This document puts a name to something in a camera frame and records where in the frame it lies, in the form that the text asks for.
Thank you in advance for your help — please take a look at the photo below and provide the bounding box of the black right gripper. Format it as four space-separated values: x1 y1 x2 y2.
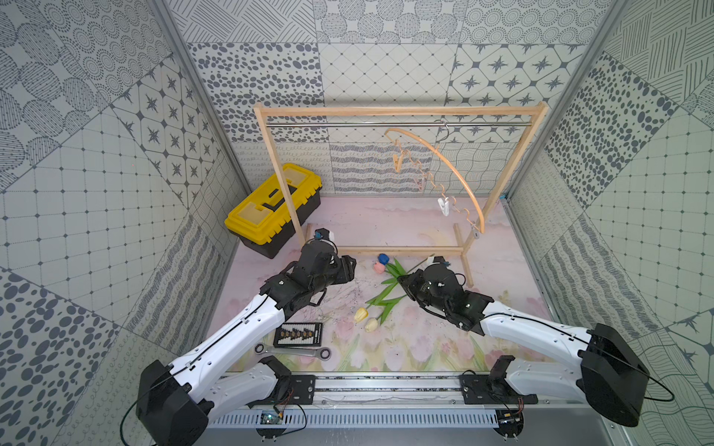
396 268 451 315

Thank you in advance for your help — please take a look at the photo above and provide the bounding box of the yellow tulip flower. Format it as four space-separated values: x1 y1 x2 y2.
353 260 425 324

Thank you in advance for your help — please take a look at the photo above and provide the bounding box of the beige wavy clothes hanger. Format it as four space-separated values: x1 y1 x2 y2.
383 123 486 235

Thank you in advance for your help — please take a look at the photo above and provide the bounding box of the pink tulip flower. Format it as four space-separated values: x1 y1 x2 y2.
373 258 408 285

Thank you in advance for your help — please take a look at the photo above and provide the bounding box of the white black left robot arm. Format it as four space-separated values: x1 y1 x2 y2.
130 239 357 445

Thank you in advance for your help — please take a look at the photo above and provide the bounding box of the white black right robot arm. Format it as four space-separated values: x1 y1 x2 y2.
397 258 650 427

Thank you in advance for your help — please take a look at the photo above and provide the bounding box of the black bit set case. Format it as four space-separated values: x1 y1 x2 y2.
273 323 324 348

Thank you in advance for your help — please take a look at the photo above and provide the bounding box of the floral pink table mat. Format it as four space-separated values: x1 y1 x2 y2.
194 196 559 374

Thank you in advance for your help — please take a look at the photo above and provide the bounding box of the yellow black toolbox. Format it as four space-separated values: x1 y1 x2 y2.
224 164 323 259

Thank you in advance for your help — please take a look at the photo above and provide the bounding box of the cream white tulip flower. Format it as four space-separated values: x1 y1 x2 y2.
366 295 405 333

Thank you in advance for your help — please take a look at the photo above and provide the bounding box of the white clothespin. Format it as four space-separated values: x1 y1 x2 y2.
437 197 450 217

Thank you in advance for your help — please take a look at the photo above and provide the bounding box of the silver ratchet wrench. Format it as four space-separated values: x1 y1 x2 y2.
254 344 332 362

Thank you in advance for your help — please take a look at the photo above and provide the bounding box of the beige clothespin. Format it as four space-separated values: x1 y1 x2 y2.
392 154 403 174

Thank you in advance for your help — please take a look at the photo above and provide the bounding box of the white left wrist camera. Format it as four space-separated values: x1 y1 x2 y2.
313 228 338 250

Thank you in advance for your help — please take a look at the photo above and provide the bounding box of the wooden clothes rack frame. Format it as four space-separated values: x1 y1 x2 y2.
252 101 550 260

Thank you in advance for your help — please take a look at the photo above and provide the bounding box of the aluminium rail base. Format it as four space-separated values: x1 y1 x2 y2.
206 373 602 438

